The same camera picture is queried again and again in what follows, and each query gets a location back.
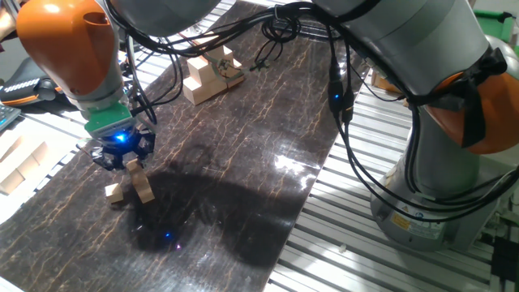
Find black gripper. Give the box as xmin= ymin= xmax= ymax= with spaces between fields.
xmin=92 ymin=125 xmax=157 ymax=171

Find stacked large wooden blocks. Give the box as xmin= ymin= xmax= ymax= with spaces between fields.
xmin=182 ymin=34 xmax=247 ymax=106

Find large wooden block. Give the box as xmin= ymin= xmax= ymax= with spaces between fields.
xmin=0 ymin=133 xmax=25 ymax=163
xmin=30 ymin=140 xmax=51 ymax=165
xmin=15 ymin=153 xmax=41 ymax=179
xmin=0 ymin=168 xmax=25 ymax=196

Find dark marble pattern mat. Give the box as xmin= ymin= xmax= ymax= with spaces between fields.
xmin=0 ymin=0 xmax=366 ymax=292

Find orange black teach pendant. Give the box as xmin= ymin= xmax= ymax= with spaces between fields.
xmin=0 ymin=56 xmax=66 ymax=107

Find black computer keyboard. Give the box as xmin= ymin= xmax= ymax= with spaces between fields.
xmin=0 ymin=104 xmax=22 ymax=133

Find silver metal pole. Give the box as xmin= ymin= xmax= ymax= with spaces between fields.
xmin=3 ymin=0 xmax=24 ymax=24

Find open cardboard box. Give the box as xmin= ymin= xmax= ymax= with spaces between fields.
xmin=371 ymin=71 xmax=402 ymax=97

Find green mini billiard table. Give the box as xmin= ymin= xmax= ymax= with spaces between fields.
xmin=472 ymin=8 xmax=514 ymax=44

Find green gripper mount plate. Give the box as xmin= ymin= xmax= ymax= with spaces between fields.
xmin=84 ymin=101 xmax=137 ymax=138

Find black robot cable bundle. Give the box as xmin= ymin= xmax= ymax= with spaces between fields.
xmin=103 ymin=0 xmax=519 ymax=222

